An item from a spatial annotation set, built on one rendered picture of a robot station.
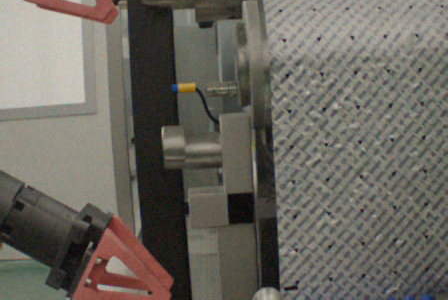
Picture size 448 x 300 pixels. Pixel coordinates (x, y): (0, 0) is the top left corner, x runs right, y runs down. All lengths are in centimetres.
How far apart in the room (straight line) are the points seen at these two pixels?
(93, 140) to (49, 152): 32
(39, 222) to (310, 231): 23
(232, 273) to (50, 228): 20
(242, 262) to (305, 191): 12
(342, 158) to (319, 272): 10
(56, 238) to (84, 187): 566
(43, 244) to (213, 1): 41
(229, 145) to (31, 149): 563
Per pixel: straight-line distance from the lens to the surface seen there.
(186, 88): 94
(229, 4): 110
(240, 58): 84
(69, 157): 647
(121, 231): 86
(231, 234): 91
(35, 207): 82
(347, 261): 84
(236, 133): 89
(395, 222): 84
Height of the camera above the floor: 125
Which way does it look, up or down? 3 degrees down
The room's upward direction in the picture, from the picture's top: 4 degrees counter-clockwise
